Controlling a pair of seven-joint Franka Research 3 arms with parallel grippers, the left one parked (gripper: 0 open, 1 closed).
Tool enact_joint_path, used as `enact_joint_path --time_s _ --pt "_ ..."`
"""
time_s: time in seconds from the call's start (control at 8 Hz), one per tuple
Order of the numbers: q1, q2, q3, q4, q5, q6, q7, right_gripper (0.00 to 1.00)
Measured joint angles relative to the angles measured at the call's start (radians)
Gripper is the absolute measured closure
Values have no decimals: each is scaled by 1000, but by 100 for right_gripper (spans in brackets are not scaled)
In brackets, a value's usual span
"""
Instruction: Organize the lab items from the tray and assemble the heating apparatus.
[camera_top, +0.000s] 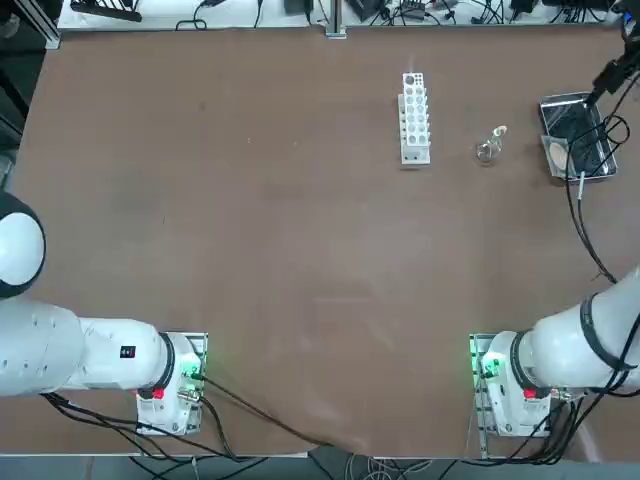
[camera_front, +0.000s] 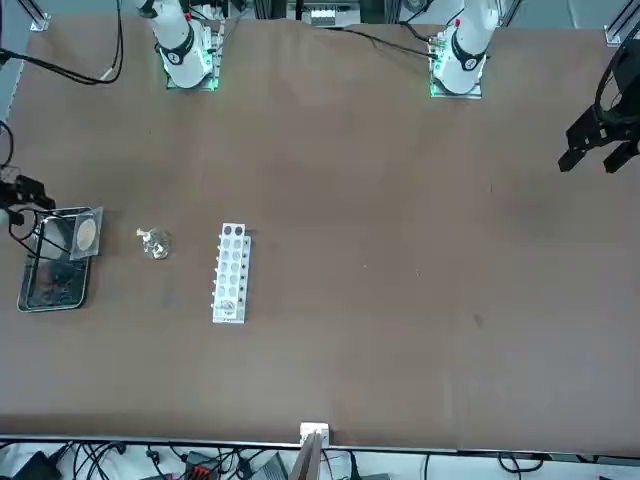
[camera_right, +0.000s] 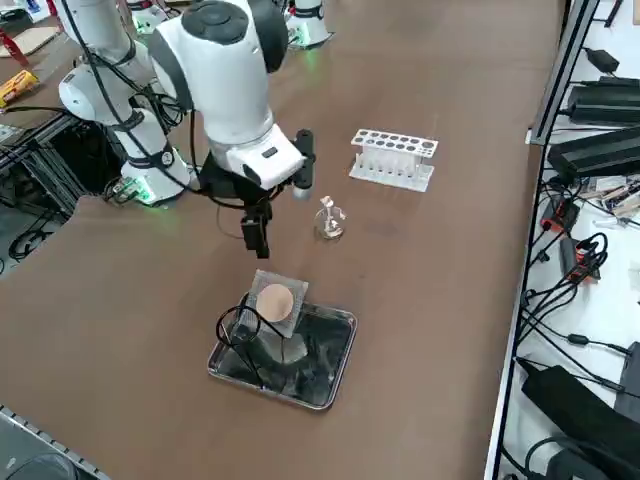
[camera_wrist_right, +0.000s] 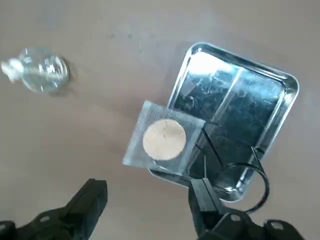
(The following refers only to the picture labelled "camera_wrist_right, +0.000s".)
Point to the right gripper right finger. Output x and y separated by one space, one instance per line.
202 200

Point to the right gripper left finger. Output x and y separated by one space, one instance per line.
85 202

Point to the clear glass flask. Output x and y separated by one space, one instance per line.
45 71

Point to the shiny steel tray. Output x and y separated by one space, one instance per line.
237 105

